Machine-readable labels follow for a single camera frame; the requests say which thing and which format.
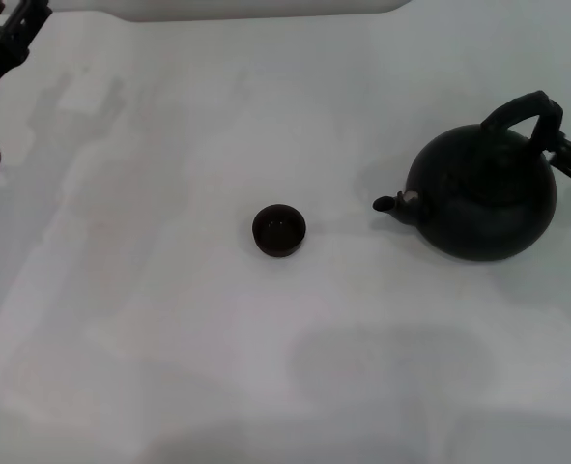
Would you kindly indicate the black round teapot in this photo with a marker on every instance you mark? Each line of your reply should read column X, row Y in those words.
column 483, row 212

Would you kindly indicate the dark brown teacup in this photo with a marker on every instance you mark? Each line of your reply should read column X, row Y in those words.
column 279, row 244

